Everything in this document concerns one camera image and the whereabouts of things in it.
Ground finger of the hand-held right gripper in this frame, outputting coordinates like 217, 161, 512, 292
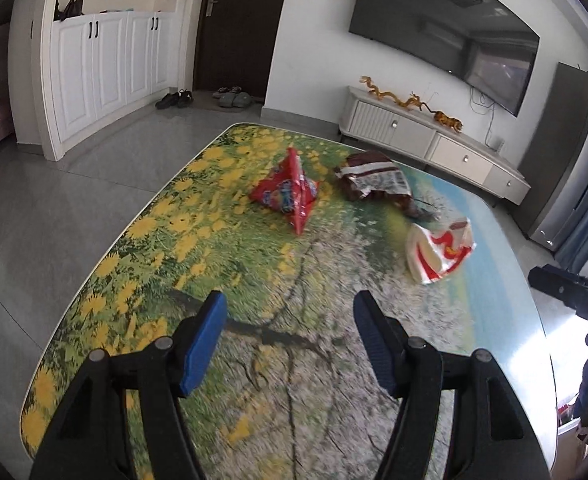
528, 264, 588, 321

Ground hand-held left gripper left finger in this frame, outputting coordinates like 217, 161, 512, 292
29, 290, 228, 480

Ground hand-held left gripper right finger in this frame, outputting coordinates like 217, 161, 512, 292
353, 290, 539, 480

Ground white and red plastic bag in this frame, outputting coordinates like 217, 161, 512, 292
405, 216, 477, 286

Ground black wall television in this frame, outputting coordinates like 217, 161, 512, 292
349, 0, 541, 117

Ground white round waste bin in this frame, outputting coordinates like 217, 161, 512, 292
556, 417, 588, 480

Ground flower print glass table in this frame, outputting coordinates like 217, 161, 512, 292
20, 122, 559, 480

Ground white low television cabinet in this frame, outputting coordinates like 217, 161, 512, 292
338, 85, 532, 208

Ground dark brown door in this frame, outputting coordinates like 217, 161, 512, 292
194, 0, 295, 98

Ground golden dragon figurine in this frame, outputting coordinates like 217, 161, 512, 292
359, 75, 437, 113

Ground white shoe cabinet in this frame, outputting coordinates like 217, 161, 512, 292
9, 0, 212, 162

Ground golden tiger figurine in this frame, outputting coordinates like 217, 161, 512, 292
433, 109, 464, 132

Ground grey refrigerator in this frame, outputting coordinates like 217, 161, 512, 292
516, 61, 588, 251

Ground hanging television cables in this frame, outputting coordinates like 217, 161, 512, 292
466, 85, 499, 143

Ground brown and silver snack bag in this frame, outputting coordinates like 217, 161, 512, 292
334, 150, 412, 202

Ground black handbag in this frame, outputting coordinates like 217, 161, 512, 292
54, 0, 85, 22

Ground red snack bag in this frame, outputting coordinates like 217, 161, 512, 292
248, 147, 322, 237

